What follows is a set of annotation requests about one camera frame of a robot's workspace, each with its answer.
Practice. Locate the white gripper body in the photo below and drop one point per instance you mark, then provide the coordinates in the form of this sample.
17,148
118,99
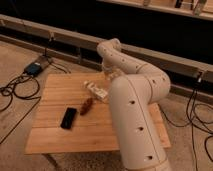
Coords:
111,72

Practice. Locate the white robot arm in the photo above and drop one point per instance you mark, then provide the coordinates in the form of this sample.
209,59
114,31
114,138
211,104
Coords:
129,96

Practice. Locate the white remote control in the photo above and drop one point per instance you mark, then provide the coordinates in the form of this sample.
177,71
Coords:
99,93

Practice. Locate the brown oblong object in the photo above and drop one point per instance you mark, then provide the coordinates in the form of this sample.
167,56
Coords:
86,106

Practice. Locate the wooden table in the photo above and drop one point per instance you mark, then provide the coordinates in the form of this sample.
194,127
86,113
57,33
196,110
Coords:
89,133

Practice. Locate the black phone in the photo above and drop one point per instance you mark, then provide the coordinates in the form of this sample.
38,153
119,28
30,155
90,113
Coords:
68,118

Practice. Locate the black power adapter box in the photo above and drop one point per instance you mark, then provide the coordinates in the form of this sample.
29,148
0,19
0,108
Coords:
33,69

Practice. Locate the long wooden rail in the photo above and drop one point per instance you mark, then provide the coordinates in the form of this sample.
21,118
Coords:
180,65

